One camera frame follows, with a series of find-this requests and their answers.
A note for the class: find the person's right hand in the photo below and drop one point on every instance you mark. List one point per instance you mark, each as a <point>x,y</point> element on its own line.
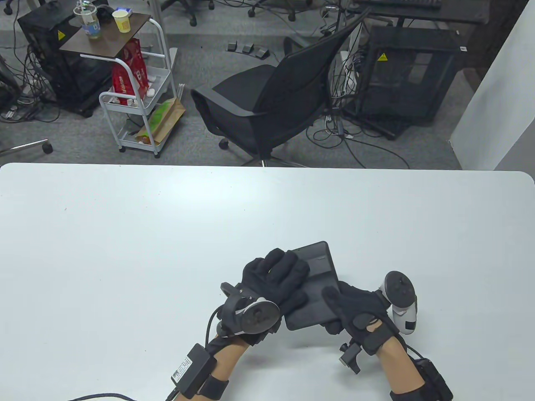
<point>359,305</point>

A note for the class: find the person's left hand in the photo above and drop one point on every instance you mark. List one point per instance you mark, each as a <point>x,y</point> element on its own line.
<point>271,271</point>

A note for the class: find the black calculator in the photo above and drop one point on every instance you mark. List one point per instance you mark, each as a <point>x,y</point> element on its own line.
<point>317,300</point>

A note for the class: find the person's right forearm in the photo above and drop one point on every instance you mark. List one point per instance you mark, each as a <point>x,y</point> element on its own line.
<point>397,367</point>

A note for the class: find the black forearm box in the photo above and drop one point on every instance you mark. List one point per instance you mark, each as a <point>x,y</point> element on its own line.
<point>434,380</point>

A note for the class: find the black and white hand controller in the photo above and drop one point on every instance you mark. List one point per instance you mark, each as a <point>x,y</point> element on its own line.
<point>399,288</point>
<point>257,317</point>

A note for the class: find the black box with white label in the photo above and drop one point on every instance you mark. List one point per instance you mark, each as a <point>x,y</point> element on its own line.
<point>192,369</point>

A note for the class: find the black office chair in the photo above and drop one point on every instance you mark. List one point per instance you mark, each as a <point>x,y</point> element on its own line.
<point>292,92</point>

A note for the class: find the brown and green paper bag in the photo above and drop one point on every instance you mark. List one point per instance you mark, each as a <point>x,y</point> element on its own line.
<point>161,121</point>

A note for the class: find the white power strip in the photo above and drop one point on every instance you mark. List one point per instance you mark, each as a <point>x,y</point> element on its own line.
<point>349,71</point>

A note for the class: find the grey foot pedal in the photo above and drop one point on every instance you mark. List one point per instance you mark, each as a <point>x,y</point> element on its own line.
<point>248,48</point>
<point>263,53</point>
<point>232,46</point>

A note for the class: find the black computer case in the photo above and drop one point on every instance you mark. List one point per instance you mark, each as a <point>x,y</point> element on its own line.
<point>401,75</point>
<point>46,29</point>

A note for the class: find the red shopping bag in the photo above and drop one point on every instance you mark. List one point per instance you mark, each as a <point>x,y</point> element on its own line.
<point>127,79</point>

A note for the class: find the white partition panel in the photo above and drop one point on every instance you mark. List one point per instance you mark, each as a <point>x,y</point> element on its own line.
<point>497,104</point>

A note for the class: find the black chair base with casters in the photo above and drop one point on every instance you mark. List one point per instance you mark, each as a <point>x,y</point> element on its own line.
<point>288,8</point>
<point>190,10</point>

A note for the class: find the silver chair leg with caster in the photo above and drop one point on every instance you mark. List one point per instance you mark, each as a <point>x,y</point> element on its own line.
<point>25,145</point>

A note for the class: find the white cart with wooden top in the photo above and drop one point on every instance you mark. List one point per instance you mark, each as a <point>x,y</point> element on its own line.
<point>104,41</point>

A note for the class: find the yellow paper cup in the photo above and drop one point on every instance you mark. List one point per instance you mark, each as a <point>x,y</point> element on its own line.
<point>121,23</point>

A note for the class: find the small blue box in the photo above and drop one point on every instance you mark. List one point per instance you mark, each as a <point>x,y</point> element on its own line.
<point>123,10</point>

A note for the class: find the black desk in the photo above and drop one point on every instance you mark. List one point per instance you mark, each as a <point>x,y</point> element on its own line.
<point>451,10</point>

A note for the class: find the clear plastic cup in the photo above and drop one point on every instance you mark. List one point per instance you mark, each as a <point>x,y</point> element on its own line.
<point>88,23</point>

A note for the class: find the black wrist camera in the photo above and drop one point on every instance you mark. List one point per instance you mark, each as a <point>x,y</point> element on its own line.
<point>351,357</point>

